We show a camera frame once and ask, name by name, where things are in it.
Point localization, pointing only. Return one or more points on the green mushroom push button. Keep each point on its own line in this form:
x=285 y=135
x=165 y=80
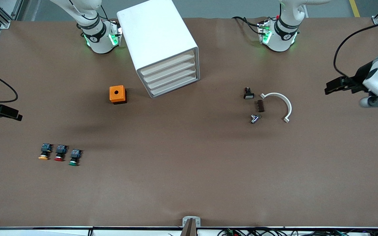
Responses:
x=74 y=157

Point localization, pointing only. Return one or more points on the brown terminal block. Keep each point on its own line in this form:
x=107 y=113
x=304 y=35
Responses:
x=261 y=106

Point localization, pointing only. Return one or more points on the white rectangular push button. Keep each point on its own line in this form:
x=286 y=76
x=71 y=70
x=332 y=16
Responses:
x=248 y=95

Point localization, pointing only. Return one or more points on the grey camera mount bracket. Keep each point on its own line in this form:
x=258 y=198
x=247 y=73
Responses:
x=191 y=222

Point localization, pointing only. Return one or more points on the chrome angle valve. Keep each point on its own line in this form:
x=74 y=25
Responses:
x=255 y=118

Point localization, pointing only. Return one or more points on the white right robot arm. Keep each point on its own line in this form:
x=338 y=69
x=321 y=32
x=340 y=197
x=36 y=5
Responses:
x=98 y=41

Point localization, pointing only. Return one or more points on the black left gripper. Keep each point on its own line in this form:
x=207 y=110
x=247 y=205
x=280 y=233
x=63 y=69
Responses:
x=359 y=78

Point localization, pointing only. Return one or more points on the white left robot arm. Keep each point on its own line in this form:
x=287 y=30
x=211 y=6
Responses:
x=279 y=39

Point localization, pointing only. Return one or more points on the orange button enclosure box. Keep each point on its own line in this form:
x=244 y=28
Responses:
x=116 y=93

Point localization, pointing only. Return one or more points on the yellow mushroom push button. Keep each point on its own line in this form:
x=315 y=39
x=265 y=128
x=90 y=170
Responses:
x=45 y=151

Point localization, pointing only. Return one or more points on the red mushroom push button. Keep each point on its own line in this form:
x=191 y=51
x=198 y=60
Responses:
x=60 y=153

